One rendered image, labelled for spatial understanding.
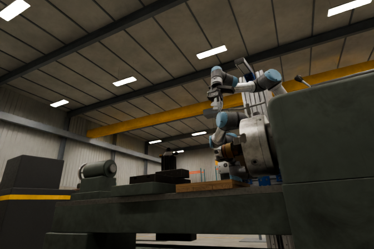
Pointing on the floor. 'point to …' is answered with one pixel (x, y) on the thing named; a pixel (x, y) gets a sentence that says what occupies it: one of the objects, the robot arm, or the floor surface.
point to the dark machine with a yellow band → (29, 200)
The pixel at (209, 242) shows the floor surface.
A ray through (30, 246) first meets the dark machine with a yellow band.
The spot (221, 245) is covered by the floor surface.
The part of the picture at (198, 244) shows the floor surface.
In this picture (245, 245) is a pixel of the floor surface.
